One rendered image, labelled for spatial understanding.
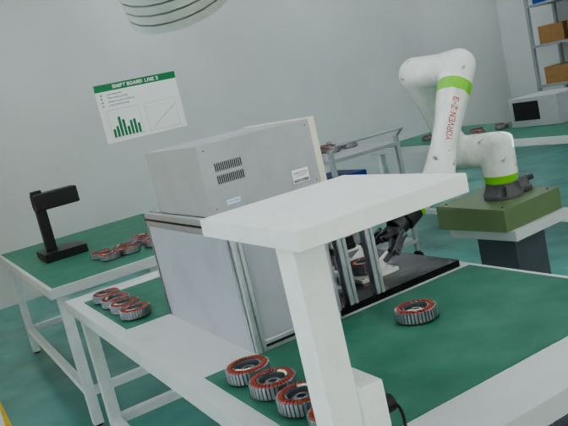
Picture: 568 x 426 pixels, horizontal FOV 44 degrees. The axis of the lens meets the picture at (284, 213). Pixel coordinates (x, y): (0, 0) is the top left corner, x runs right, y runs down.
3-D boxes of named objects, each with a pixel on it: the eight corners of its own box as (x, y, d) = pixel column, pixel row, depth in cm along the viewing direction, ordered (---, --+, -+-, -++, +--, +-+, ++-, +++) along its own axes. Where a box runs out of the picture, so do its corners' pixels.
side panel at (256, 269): (336, 317, 201) (313, 210, 196) (342, 319, 198) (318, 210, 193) (253, 352, 188) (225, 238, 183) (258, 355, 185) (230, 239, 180)
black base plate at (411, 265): (346, 249, 278) (345, 244, 278) (460, 266, 222) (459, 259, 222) (243, 287, 256) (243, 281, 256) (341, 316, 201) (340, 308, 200)
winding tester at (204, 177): (261, 182, 248) (248, 126, 245) (328, 182, 210) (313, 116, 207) (160, 212, 230) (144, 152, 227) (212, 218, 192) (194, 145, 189)
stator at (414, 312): (396, 314, 192) (394, 301, 191) (437, 308, 189) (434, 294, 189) (395, 329, 181) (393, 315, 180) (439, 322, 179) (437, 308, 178)
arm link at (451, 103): (461, 108, 243) (431, 100, 243) (474, 93, 233) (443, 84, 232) (445, 203, 232) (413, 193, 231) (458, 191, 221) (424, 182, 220)
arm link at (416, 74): (451, 154, 287) (398, 52, 256) (489, 150, 276) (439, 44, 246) (443, 177, 280) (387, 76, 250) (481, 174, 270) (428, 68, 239)
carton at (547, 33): (560, 39, 889) (558, 22, 886) (585, 34, 858) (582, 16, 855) (540, 44, 870) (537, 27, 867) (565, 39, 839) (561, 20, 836)
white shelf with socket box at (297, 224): (385, 368, 159) (344, 174, 151) (511, 417, 126) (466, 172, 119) (253, 434, 142) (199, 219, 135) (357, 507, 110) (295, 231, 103)
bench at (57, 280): (166, 303, 556) (143, 212, 544) (279, 352, 395) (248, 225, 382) (27, 353, 505) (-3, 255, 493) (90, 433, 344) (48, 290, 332)
